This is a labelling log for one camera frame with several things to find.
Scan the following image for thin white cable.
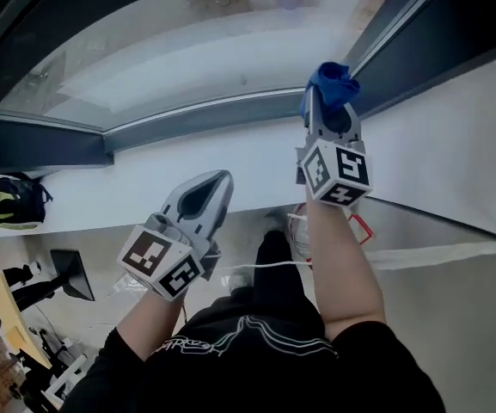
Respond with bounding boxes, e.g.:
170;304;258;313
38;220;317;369
221;259;313;273

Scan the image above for person's right grey shoe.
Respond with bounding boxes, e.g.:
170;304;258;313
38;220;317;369
264;208;290;232

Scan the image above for person's grey shoe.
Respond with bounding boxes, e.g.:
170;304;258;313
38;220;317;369
228;271;249;293
264;208;290;232

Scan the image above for green black backpack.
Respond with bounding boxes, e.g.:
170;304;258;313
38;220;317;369
0;172;54;232

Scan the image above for blue cloth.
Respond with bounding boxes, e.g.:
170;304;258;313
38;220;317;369
297;61;362;125

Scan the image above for white windowsill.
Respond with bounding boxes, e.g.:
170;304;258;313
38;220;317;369
0;47;496;245

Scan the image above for dark window frame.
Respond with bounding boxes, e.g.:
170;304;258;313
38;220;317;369
0;0;496;176

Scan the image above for clear window glass pane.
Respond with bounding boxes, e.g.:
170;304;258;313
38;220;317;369
0;0;433;131

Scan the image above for person's black t-shirt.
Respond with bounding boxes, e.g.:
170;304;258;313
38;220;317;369
60;294;446;413

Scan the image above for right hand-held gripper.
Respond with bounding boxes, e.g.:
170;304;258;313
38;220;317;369
294;85;374;208

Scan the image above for white floor cable cover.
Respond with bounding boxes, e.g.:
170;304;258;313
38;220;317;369
363;241;496;272

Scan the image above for person's left forearm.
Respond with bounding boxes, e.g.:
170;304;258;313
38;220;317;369
116;293;187;363

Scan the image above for small wooden block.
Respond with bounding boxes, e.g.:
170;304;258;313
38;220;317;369
4;323;32;354

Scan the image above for person's left grey shoe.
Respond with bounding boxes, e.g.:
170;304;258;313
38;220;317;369
228;271;249;293

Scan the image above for person's right forearm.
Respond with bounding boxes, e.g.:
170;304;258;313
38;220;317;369
305;198;388;342

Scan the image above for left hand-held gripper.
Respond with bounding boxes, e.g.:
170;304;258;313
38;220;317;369
117;169;235;303

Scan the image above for person's black trousers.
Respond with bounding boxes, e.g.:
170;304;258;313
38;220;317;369
230;230;318;317

